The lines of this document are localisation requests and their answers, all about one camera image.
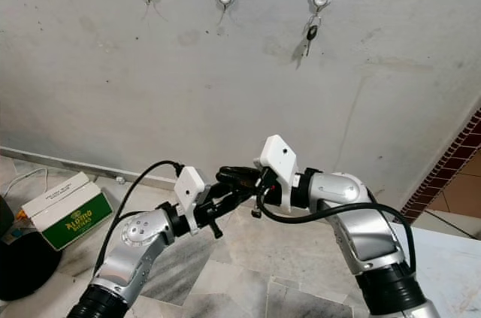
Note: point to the red brick pattern trim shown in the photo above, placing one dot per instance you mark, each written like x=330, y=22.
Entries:
x=443, y=164

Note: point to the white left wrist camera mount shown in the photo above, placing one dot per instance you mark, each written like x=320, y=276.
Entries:
x=189, y=189

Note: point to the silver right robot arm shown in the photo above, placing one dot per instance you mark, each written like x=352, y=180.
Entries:
x=346, y=190

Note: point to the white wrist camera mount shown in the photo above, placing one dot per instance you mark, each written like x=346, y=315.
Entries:
x=189, y=189
x=278, y=158

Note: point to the white tiled table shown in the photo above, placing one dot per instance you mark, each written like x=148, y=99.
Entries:
x=451, y=273

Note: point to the small orange object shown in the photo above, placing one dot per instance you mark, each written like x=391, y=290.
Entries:
x=16, y=215

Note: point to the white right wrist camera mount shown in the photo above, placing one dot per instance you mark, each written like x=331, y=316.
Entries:
x=278, y=158

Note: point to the green and white cardboard box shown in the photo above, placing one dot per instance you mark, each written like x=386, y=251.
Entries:
x=71, y=220

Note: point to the black-headed hanging key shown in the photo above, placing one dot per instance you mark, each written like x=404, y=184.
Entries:
x=311, y=32

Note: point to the small white wall clip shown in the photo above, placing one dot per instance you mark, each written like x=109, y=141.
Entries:
x=119, y=180

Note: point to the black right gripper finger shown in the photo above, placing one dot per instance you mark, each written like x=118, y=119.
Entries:
x=239, y=188
x=239, y=173

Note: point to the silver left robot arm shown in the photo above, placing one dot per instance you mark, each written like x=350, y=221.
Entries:
x=135, y=239

